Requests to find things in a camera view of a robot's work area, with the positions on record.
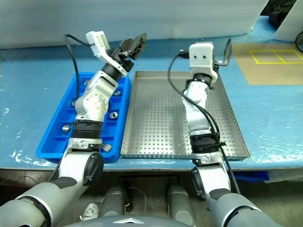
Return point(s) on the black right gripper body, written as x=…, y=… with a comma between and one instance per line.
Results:
x=221, y=62

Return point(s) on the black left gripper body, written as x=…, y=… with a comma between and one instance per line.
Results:
x=123, y=60

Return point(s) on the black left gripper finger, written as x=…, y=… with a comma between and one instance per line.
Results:
x=127, y=44
x=139, y=45

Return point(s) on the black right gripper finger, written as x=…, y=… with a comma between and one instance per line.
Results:
x=228, y=50

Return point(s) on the metal roller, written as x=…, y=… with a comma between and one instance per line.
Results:
x=117, y=93
x=113, y=115
x=66, y=128
x=107, y=148
x=86, y=82
x=73, y=103

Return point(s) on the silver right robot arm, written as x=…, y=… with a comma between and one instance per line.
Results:
x=196, y=118

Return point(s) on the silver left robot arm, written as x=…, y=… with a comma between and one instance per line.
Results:
x=94, y=101

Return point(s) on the perforated steel tray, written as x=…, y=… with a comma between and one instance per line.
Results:
x=154, y=118

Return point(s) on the blue plastic compartment tray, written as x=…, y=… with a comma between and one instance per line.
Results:
x=54, y=144

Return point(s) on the white foam board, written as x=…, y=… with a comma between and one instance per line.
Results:
x=142, y=19

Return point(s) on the brown cardboard sheet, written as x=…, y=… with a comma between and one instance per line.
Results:
x=272, y=73

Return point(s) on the black bulky object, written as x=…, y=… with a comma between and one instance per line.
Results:
x=278, y=16

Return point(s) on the white slanted panel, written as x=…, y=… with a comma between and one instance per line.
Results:
x=290, y=27

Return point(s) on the blue plastic table cover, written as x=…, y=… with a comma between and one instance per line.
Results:
x=35, y=71

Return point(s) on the grey rounded leg cover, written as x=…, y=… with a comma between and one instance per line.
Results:
x=111, y=203
x=180, y=205

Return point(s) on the white grey foot piece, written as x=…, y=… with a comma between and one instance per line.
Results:
x=91, y=210

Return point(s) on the grey robot chest cover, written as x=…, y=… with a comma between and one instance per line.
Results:
x=132, y=222

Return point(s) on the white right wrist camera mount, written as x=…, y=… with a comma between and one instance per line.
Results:
x=201, y=63

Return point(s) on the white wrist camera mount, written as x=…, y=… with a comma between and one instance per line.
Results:
x=98, y=41
x=201, y=63

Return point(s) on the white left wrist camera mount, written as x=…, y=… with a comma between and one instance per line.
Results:
x=98, y=41

